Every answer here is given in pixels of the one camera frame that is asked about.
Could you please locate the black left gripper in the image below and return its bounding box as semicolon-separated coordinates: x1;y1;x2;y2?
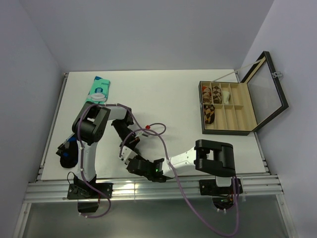
112;119;140;149

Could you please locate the cream yellow sock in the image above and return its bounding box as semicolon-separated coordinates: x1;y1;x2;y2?
222;91;230;105

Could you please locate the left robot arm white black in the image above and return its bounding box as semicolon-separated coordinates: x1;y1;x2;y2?
72;102;140;198

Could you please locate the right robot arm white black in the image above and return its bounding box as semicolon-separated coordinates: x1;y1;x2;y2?
119;139;236;193

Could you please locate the teal patterned sock pair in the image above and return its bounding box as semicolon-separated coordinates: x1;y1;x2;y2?
86;76;110;104

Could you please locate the black blue sock pair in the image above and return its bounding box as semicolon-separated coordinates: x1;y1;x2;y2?
56;133;79;169

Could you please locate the dark checkered rolled sock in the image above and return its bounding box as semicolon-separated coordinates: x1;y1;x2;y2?
204;104;215;124

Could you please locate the orange brown rolled sock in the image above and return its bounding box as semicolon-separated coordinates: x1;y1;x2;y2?
202;86;212;104

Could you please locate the brown checkered rolled sock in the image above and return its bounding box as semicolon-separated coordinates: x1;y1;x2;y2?
212;86;222;104

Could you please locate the black compartment box with lid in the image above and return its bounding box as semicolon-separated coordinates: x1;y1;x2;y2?
198;51;289;136

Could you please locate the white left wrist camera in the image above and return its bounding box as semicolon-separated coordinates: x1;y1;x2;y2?
138;130;150;137

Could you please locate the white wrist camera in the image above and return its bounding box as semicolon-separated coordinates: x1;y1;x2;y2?
119;146;137;165
138;130;150;137

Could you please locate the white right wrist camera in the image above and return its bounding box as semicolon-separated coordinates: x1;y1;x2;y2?
119;146;137;165

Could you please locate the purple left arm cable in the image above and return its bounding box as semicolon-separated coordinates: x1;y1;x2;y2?
77;103;167;219

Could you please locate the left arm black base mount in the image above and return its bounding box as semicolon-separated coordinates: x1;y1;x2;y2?
67;182;113;213

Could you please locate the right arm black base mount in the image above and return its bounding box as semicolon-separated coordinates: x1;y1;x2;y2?
199;177;243;210

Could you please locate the aluminium frame rail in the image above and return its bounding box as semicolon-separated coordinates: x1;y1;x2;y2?
23;175;284;203

